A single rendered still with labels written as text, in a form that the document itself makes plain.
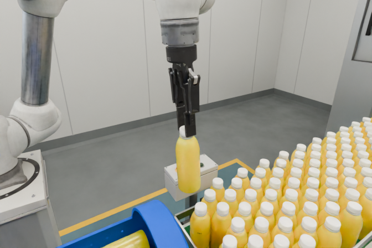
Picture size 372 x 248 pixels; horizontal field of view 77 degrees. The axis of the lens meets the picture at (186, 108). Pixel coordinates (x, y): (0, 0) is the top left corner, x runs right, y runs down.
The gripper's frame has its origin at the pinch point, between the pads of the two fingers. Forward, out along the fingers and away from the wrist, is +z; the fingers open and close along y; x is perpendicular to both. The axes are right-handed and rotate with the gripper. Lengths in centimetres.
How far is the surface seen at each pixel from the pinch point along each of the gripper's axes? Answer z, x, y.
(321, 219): 38, 38, 20
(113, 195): 136, -12, -149
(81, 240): 26.0, -32.2, -1.2
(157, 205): 17.1, -13.1, 7.1
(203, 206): 30.8, 3.5, 1.4
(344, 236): 44, 43, 25
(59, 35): -14, -24, -271
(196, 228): 37.0, -0.3, 2.7
